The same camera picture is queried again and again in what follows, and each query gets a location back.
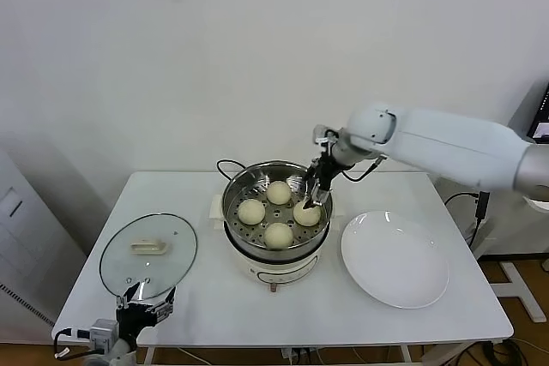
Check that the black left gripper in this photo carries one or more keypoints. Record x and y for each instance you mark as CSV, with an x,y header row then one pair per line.
x,y
130,319

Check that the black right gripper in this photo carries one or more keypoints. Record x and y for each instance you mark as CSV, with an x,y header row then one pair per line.
x,y
325,171

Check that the white steamed baozi bun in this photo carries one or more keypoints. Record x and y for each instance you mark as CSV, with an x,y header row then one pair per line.
x,y
278,192
279,235
309,218
251,211

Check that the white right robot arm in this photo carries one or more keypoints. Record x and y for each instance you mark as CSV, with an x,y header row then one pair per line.
x,y
450,139

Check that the white table leg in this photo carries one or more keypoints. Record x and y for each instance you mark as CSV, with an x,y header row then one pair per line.
x,y
406,356
149,356

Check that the cream electric cooker base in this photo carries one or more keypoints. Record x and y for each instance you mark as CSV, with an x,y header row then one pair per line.
x,y
279,269

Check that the white round plate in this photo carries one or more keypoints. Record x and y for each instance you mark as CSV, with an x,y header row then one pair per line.
x,y
386,263

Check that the white cabinet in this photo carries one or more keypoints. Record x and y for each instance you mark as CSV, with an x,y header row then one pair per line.
x,y
25,254

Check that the black laptop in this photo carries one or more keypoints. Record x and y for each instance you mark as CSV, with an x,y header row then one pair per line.
x,y
541,119

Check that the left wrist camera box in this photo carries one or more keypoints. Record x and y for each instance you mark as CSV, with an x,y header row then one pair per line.
x,y
103,331

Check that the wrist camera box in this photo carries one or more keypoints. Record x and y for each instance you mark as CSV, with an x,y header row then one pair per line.
x,y
103,331
322,133

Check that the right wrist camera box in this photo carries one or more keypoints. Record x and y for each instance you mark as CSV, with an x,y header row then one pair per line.
x,y
322,133

